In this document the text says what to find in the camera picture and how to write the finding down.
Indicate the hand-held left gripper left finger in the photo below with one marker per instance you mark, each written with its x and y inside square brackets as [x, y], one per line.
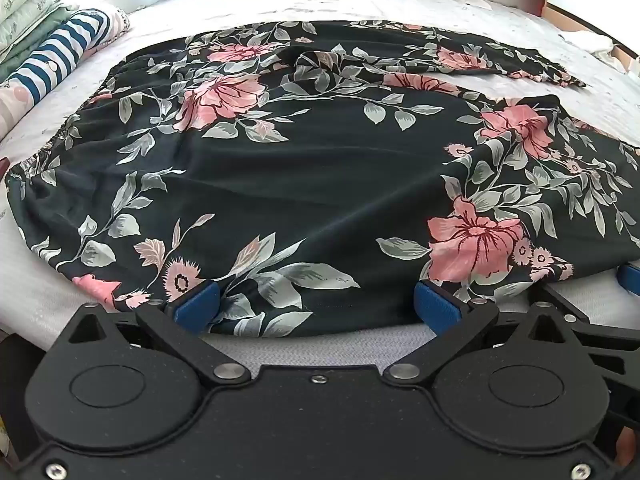
[196, 306]

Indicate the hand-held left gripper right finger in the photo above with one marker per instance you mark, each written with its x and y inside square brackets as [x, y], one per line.
[436, 307]

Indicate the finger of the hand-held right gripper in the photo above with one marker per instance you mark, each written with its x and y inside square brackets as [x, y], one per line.
[629, 277]

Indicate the black floral pants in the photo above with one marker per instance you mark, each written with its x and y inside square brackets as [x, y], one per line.
[300, 175]

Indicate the crumpled white cloth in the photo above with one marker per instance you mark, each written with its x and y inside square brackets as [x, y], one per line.
[595, 42]

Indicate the pink striped blanket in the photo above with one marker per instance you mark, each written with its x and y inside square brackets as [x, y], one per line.
[11, 110]

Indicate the blue white striped blanket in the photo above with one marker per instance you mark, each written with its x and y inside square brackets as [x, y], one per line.
[60, 47]

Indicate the bed with white sheet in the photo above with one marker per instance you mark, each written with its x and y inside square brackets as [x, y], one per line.
[380, 2]

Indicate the folded dark green blanket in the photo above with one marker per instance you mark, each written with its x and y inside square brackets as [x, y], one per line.
[30, 40]

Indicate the folded light green floral quilt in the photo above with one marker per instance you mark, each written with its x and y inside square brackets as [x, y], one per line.
[22, 7]

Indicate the wooden bed frame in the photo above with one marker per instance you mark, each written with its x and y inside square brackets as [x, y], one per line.
[575, 17]

